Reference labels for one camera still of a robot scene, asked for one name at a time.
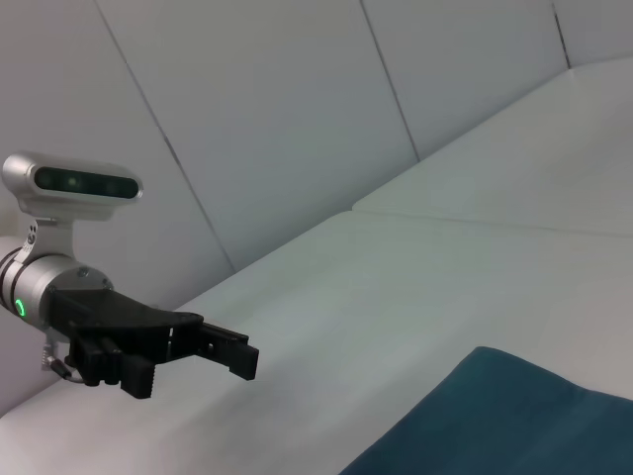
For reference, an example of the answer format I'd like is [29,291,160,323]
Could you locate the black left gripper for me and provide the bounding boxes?
[46,289,261,400]

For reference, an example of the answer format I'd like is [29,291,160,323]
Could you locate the teal t-shirt with FREE print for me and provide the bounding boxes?
[338,344,633,475]

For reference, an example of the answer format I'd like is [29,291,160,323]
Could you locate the left arm flange cable plug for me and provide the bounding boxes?
[39,338,70,380]

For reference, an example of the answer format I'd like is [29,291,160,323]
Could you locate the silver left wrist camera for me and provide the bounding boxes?
[1,150,144,259]

